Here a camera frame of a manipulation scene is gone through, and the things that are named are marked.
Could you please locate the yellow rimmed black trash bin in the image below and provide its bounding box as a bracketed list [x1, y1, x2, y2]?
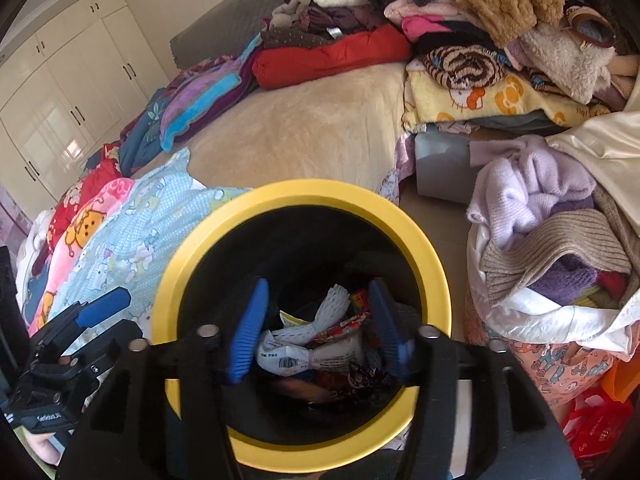
[152, 178, 454, 472]

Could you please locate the white fuzzy garment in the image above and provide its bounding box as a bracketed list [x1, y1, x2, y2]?
[519, 21, 617, 107]

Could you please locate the long white foam net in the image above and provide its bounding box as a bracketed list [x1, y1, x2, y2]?
[270, 284, 359, 347]

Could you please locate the grey headboard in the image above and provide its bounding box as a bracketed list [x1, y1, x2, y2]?
[169, 0, 297, 69]

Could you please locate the white barcode packet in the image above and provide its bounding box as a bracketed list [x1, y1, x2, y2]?
[256, 330, 314, 377]

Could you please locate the pink cartoon cloth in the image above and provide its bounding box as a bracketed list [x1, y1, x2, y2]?
[461, 299, 617, 407]

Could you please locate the yellow cartoon blanket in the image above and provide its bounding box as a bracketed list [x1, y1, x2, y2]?
[401, 66, 617, 134]

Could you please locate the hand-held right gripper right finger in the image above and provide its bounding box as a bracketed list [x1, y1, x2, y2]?
[366, 278, 585, 480]

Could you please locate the light blue cartoon blanket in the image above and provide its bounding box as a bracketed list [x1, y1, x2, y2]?
[65, 147, 254, 334]

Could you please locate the cream satin cloth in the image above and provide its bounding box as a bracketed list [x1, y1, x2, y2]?
[546, 109, 640, 222]

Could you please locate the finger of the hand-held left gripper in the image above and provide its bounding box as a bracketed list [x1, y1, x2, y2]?
[70, 319, 146, 377]
[31, 287, 132, 348]

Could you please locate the beige knit sweater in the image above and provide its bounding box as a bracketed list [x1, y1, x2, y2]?
[479, 206, 634, 309]

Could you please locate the red printed shopping bag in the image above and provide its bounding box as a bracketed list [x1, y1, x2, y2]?
[561, 384, 637, 462]

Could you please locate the white satin cloth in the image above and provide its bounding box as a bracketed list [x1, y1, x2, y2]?
[466, 219, 640, 357]

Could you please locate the red snack wrapper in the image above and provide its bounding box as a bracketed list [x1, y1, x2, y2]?
[320, 290, 374, 342]

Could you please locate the red cushion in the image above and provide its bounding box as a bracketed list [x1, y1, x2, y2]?
[251, 25, 414, 92]

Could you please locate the blue floral quilt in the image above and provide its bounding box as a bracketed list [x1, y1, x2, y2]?
[119, 87, 174, 172]

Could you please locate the cream wardrobe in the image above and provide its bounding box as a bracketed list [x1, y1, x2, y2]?
[0, 0, 169, 204]

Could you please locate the person's left hand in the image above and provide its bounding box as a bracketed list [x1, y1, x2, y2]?
[22, 430, 69, 469]

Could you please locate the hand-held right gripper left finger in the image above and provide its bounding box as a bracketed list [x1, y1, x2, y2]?
[54, 277, 272, 480]

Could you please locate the red floral quilt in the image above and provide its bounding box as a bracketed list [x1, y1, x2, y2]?
[50, 142, 127, 227]

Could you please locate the pink cartoon wardrobe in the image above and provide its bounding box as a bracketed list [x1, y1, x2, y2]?
[0, 192, 32, 247]

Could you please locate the beige bed sheet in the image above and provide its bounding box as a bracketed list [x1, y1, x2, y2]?
[186, 64, 417, 207]

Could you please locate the tan fuzzy garment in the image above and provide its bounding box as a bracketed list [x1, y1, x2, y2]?
[456, 0, 567, 49]

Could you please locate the grey box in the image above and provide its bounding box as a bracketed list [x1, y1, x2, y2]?
[414, 131, 482, 202]

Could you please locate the striped purple blue blanket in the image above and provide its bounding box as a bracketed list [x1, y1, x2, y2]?
[159, 35, 264, 152]

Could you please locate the brown striped fuzzy garment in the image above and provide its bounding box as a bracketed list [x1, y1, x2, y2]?
[421, 44, 509, 92]

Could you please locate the purple knit garment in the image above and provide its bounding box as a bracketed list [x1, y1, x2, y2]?
[529, 259, 599, 307]

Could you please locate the pink garment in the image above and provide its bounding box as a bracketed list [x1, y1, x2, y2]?
[399, 11, 467, 44]

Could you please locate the lavender sweater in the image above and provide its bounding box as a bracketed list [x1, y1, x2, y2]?
[466, 134, 599, 237]

